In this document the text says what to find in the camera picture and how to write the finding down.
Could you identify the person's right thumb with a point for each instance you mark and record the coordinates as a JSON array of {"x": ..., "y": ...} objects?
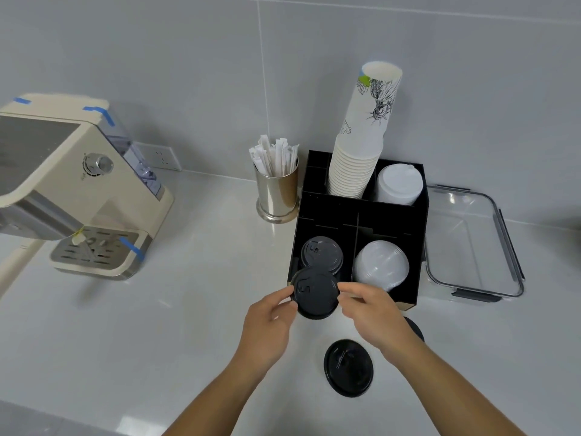
[{"x": 350, "y": 309}]

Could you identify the silver machine knob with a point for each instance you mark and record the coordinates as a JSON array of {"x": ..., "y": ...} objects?
[{"x": 97, "y": 164}]

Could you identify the stack of white cup lids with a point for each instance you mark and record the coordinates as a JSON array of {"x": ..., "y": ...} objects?
[{"x": 398, "y": 182}]

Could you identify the blue tape strip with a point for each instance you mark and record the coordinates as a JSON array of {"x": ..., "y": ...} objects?
[
  {"x": 132, "y": 248},
  {"x": 105, "y": 114},
  {"x": 21, "y": 101}
]

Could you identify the person's right forearm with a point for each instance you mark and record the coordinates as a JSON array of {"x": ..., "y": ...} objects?
[{"x": 454, "y": 395}]

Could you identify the clear water tank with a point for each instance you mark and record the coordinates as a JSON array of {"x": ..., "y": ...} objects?
[{"x": 136, "y": 163}]

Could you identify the black compartment organizer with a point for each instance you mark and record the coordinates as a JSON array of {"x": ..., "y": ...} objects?
[{"x": 327, "y": 215}]

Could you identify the person's right hand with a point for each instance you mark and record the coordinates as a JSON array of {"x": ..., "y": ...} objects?
[{"x": 381, "y": 322}]

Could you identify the cream espresso coffee machine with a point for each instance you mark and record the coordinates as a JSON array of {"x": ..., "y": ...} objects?
[{"x": 54, "y": 177}]

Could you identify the stack of printed paper cups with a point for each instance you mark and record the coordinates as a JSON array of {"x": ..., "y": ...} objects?
[{"x": 365, "y": 131}]

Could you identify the person's left thumb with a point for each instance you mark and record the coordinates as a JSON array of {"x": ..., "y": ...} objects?
[{"x": 287, "y": 313}]

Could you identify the metal cylinder holder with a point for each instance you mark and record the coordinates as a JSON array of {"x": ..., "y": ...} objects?
[{"x": 277, "y": 195}]

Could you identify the clear plastic storage container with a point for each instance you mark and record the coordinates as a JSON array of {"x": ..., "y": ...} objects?
[{"x": 472, "y": 245}]

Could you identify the person's left forearm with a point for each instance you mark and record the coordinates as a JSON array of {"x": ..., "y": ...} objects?
[{"x": 218, "y": 399}]

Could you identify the single black lid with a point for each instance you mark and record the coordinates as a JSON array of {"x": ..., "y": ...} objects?
[
  {"x": 415, "y": 329},
  {"x": 348, "y": 368},
  {"x": 316, "y": 292}
]

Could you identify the person's left hand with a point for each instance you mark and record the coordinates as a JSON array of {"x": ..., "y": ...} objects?
[{"x": 263, "y": 329}]

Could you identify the bundle of paper-wrapped stirrers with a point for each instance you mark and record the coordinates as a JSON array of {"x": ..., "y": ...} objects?
[{"x": 274, "y": 154}]

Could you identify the white wall socket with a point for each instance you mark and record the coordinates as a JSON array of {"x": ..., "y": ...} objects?
[{"x": 161, "y": 157}]

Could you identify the stack of black cup lids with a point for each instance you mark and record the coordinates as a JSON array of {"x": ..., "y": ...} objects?
[{"x": 323, "y": 252}]

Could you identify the stack of clear dome lids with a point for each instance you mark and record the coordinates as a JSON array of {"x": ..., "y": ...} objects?
[{"x": 380, "y": 265}]

